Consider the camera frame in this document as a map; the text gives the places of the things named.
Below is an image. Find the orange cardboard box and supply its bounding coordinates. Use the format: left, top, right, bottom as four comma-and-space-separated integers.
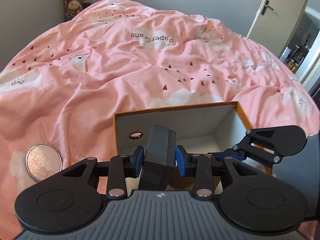
114, 102, 253, 155

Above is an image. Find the black door handle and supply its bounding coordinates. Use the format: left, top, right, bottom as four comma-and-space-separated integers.
260, 0, 274, 15

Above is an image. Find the round pink compact mirror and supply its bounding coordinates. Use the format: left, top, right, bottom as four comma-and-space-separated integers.
25, 144, 62, 182

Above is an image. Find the pink printed bed duvet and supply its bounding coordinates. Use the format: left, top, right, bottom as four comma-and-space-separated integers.
1, 0, 319, 239

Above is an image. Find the white door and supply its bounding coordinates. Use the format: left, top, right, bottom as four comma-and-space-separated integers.
247, 0, 308, 57

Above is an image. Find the dark grey small box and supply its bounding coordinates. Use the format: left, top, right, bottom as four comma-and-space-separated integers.
138, 124, 176, 191

